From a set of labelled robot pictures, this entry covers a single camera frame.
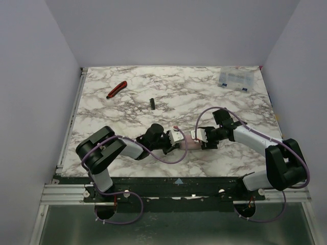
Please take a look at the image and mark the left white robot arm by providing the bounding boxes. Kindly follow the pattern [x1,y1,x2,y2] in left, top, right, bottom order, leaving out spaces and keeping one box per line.
[76,124,179,192]

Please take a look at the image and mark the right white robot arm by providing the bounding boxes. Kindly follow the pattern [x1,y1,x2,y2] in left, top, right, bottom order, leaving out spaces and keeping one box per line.
[193,107,310,191]

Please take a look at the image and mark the small black comb connector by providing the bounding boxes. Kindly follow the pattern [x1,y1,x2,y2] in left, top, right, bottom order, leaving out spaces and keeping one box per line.
[150,98,155,110]

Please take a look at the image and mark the red black utility knife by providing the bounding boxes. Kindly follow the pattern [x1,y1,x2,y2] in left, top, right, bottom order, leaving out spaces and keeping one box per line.
[106,81,127,99]

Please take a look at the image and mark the clear plastic parts box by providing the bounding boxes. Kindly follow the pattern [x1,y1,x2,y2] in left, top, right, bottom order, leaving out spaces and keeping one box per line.
[218,67,254,92]

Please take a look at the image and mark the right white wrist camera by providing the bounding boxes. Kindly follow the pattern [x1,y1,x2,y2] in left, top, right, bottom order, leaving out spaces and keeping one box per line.
[195,128,207,142]

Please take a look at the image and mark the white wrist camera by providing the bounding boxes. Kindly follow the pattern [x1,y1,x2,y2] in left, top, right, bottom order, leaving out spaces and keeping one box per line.
[168,129,184,146]
[195,128,207,142]

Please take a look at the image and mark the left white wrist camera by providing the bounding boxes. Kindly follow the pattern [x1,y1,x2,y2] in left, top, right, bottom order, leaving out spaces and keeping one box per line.
[168,129,184,146]

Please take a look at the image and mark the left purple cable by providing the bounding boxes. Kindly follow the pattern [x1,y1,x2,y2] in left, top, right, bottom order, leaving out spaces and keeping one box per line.
[81,126,189,225]

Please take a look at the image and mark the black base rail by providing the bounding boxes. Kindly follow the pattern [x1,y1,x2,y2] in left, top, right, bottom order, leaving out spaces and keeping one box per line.
[84,177,265,212]

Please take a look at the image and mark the aluminium frame rail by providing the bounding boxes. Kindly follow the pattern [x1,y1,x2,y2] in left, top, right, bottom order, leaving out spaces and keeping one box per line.
[28,67,89,244]

